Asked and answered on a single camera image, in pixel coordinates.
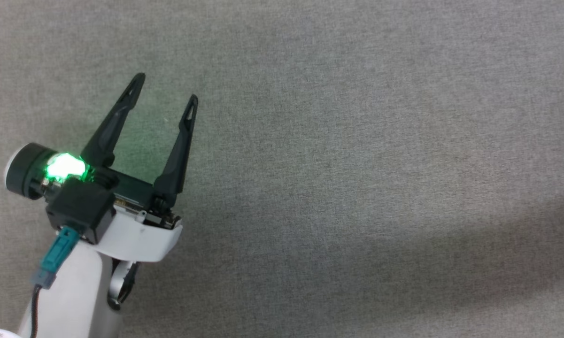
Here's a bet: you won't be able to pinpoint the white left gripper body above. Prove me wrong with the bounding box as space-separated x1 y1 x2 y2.
5 143 185 262

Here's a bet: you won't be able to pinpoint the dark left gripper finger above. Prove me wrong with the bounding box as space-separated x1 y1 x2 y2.
152 94 199 210
80 72 147 168

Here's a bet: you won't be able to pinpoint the teal cable connector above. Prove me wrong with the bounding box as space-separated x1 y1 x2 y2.
31 226 81 290

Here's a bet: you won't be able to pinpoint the thin black camera cable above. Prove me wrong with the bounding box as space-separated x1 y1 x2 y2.
30 284 44 338

